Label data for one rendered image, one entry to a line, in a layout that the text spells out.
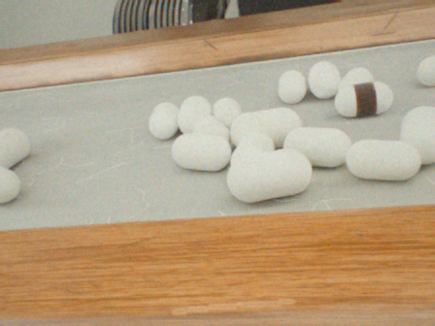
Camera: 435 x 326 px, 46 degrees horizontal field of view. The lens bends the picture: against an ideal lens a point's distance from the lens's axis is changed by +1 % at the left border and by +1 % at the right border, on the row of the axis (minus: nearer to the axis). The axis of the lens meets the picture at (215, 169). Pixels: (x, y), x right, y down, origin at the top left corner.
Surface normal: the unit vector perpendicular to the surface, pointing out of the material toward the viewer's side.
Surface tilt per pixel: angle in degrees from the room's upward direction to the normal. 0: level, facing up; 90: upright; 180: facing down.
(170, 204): 0
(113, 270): 0
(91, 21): 91
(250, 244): 0
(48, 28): 90
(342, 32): 45
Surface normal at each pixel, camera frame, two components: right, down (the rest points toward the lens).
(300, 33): -0.22, -0.33
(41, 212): -0.16, -0.89
